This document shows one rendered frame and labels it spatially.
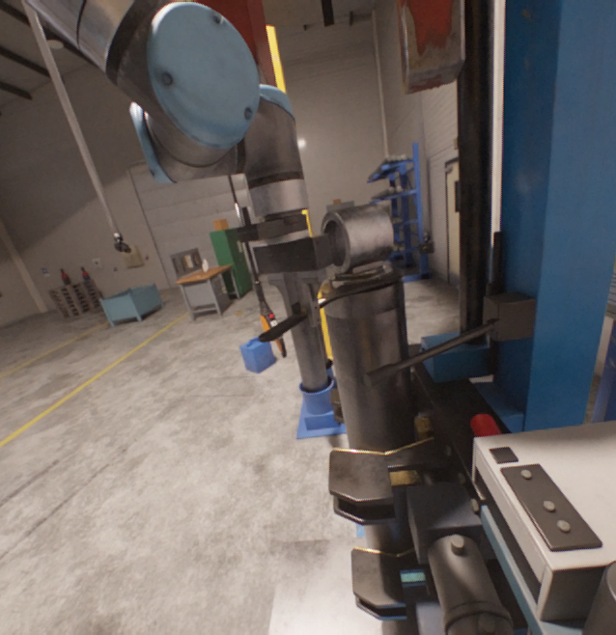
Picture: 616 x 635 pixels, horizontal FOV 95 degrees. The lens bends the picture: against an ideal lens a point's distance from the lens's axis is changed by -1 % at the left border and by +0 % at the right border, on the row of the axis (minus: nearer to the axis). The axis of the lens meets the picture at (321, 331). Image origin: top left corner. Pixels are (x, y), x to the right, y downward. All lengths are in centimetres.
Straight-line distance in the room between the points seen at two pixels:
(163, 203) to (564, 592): 1290
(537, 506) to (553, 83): 71
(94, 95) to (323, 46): 775
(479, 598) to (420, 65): 95
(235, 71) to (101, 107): 1393
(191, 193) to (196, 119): 1213
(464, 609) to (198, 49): 80
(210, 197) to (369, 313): 1160
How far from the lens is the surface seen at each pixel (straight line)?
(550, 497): 60
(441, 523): 75
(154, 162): 45
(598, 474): 68
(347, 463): 89
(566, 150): 79
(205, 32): 33
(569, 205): 80
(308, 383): 235
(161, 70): 31
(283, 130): 50
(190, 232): 1254
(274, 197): 48
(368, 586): 124
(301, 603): 169
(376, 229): 70
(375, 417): 83
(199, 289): 674
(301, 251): 48
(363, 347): 72
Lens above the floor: 164
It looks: 21 degrees down
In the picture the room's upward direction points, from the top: 11 degrees counter-clockwise
